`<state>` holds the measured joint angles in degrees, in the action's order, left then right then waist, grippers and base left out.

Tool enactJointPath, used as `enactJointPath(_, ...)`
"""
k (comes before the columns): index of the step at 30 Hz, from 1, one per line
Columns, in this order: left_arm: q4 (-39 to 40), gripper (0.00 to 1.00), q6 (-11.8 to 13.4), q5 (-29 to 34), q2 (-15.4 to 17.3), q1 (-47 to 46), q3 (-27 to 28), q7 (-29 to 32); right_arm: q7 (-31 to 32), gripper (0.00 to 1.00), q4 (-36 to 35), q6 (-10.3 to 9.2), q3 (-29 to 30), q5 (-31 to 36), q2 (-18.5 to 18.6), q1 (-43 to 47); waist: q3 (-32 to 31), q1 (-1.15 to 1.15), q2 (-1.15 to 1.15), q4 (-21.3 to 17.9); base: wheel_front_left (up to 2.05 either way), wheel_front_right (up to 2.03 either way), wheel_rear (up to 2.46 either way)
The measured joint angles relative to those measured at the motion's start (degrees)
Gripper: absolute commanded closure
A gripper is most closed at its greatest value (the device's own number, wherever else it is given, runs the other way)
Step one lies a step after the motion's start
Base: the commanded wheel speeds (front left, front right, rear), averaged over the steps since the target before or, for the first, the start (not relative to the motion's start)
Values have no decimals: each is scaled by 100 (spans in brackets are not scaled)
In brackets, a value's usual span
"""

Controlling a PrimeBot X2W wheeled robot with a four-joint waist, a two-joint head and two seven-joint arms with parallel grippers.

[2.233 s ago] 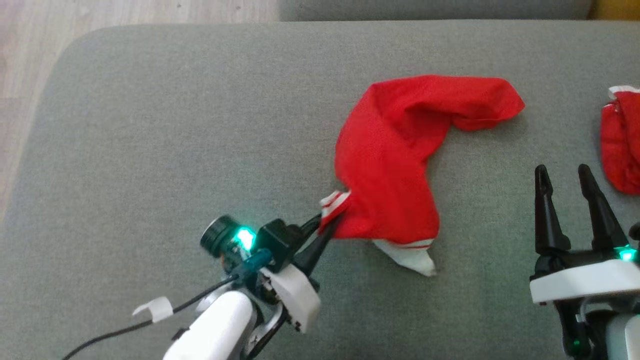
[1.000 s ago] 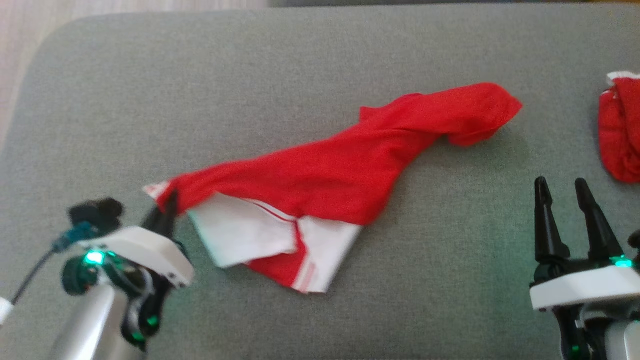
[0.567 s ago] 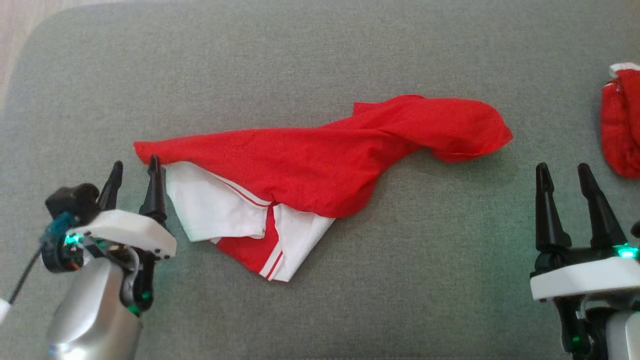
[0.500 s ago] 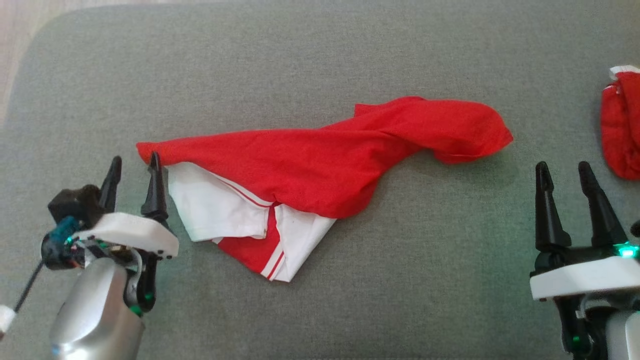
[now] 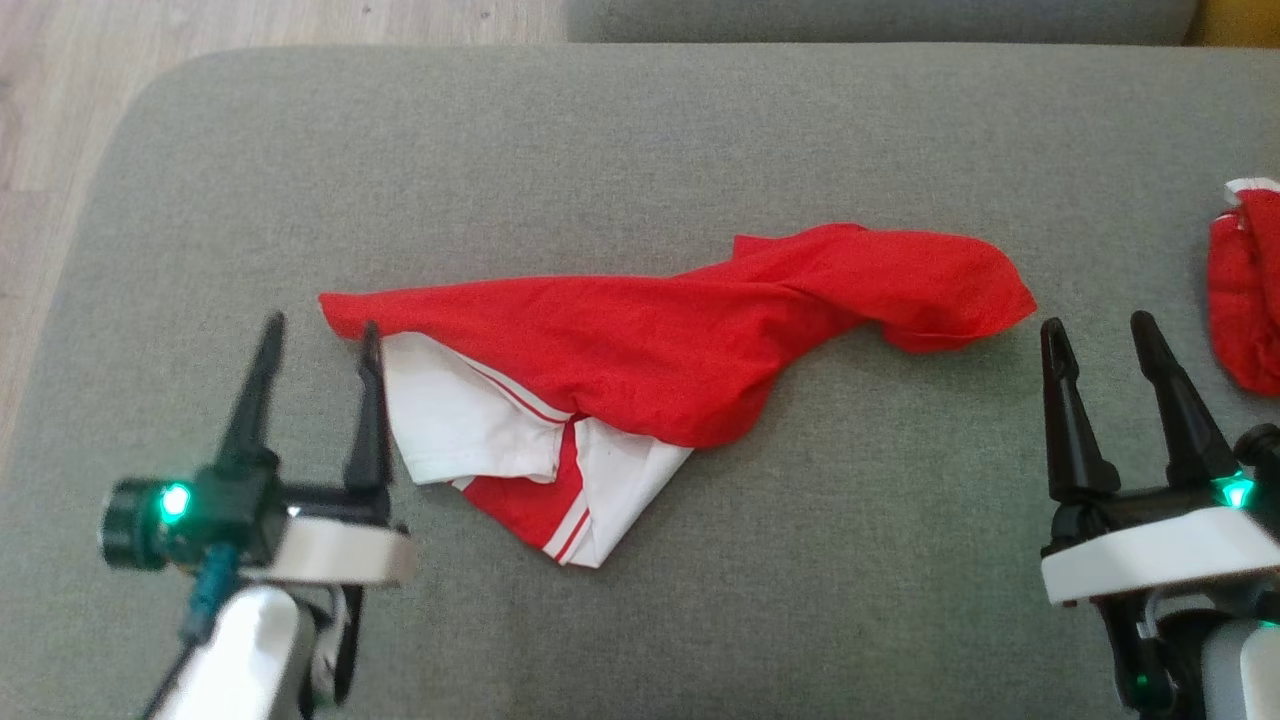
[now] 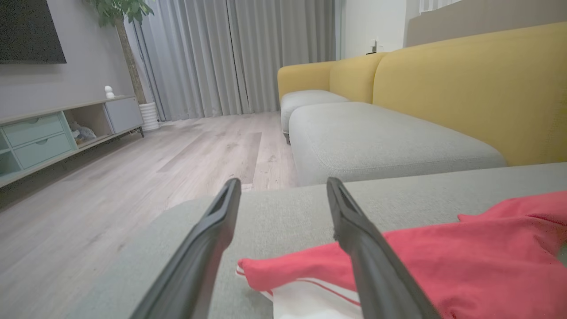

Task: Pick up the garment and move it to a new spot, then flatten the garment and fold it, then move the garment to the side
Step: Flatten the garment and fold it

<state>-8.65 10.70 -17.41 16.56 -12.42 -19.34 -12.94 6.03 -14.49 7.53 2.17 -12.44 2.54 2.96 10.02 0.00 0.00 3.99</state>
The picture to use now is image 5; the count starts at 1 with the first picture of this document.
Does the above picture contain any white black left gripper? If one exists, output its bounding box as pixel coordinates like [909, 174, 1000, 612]
[194, 312, 415, 589]

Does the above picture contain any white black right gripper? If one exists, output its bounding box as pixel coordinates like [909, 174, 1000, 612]
[1039, 311, 1280, 608]

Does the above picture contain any red garment with white waistband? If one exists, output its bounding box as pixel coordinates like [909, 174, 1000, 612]
[1207, 178, 1280, 397]

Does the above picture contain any red white garment with tag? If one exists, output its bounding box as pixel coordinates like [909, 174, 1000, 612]
[318, 222, 1038, 569]

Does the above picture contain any wide yellow sofa back cushion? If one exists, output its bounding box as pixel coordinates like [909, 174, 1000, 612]
[1185, 0, 1280, 48]

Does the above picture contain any large grey sofa chaise cushion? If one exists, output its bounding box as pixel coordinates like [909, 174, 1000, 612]
[0, 42, 1280, 720]

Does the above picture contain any grey sofa seat cushion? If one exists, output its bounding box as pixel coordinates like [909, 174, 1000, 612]
[565, 0, 1201, 45]

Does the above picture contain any black cable with teal plug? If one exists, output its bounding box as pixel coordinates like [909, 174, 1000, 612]
[140, 543, 243, 720]

